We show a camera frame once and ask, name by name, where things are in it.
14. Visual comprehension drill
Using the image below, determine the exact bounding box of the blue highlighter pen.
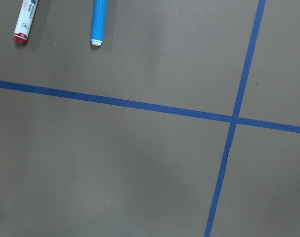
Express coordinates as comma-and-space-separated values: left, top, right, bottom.
90, 0, 108, 46

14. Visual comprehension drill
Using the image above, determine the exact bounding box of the red capped white marker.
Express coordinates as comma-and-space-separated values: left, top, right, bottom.
13, 0, 39, 44

